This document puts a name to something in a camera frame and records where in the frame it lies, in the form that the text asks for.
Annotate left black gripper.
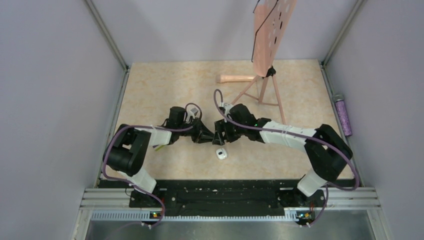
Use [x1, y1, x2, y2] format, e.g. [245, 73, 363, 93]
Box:
[178, 116, 215, 143]

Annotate purple and wood blocks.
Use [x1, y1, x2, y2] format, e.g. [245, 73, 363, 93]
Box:
[154, 145, 166, 152]

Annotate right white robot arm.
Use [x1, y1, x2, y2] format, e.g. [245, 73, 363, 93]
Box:
[214, 102, 353, 206]

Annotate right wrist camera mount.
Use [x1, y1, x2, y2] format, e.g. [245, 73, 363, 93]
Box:
[219, 102, 234, 117]

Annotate purple glitter bottle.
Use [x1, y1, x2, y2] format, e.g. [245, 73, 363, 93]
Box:
[332, 94, 353, 137]

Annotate white earbud charging case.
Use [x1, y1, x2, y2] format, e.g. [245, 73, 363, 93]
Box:
[215, 148, 228, 160]

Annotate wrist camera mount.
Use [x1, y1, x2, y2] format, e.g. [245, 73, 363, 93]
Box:
[219, 102, 234, 117]
[187, 106, 202, 121]

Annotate pink music stand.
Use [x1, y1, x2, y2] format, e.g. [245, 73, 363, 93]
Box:
[216, 0, 297, 124]

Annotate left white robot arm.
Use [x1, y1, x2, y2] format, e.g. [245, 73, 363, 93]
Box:
[102, 105, 215, 208]

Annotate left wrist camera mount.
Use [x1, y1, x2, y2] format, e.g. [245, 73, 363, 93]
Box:
[187, 106, 202, 121]

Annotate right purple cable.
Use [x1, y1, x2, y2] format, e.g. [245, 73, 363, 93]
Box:
[212, 88, 361, 228]

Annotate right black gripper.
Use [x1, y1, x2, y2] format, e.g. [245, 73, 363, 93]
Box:
[213, 116, 247, 145]

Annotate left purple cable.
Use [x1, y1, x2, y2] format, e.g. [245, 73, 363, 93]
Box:
[101, 101, 204, 229]

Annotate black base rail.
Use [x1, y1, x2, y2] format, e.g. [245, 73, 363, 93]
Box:
[99, 178, 327, 220]

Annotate purple cable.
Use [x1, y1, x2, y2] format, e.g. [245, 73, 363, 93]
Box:
[212, 88, 361, 228]
[101, 101, 204, 229]

